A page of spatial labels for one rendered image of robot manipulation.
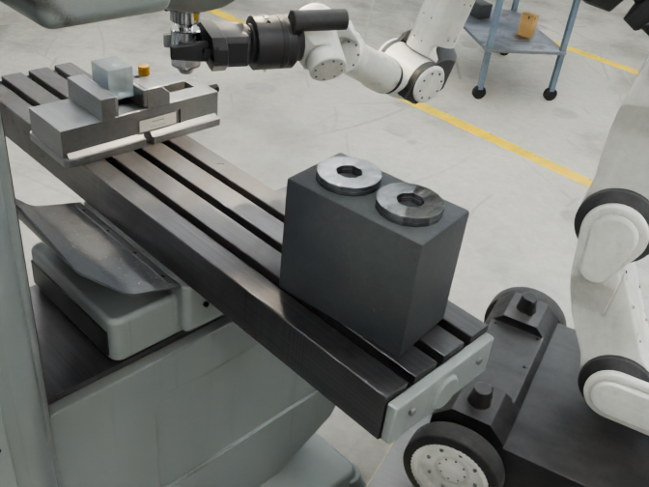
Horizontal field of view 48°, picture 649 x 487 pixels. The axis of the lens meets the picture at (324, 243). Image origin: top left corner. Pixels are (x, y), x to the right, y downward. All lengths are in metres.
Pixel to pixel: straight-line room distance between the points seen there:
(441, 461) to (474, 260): 1.60
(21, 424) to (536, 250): 2.44
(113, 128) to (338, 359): 0.67
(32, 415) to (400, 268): 0.57
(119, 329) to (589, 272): 0.81
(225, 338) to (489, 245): 1.92
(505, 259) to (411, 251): 2.19
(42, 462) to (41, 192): 2.18
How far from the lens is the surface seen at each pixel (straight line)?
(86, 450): 1.34
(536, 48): 4.62
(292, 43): 1.24
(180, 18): 1.20
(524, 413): 1.60
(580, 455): 1.57
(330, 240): 0.99
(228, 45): 1.21
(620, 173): 1.35
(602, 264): 1.37
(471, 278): 2.92
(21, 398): 1.12
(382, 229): 0.92
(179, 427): 1.48
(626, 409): 1.54
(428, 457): 1.54
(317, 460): 1.90
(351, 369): 0.98
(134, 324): 1.24
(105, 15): 1.01
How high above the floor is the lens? 1.66
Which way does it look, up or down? 34 degrees down
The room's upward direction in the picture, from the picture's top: 7 degrees clockwise
